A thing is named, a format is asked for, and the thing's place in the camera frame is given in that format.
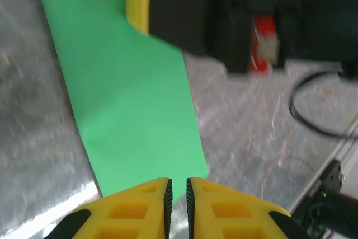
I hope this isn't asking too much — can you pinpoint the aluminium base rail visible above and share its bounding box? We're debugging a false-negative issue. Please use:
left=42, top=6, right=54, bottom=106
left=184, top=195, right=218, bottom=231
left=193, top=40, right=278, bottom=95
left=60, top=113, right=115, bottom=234
left=289, top=135, right=358, bottom=214

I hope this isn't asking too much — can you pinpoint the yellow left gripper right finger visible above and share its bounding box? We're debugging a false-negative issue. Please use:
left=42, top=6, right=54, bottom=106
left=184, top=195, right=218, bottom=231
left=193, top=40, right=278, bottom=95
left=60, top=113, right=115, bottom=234
left=186, top=176, right=311, bottom=239

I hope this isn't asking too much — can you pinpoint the thin black right gripper cable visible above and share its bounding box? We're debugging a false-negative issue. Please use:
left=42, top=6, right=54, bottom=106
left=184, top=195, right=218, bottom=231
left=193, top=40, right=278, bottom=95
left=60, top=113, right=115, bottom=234
left=289, top=70, right=358, bottom=139

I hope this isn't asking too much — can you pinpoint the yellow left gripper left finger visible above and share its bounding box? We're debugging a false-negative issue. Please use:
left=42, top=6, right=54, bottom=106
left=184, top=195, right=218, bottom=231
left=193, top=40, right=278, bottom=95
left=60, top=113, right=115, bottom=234
left=43, top=177, right=173, bottom=239

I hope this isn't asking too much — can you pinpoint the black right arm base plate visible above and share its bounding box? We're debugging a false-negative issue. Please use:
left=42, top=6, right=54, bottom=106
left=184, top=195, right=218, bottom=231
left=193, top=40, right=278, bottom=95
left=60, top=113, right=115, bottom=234
left=307, top=160, right=344, bottom=203

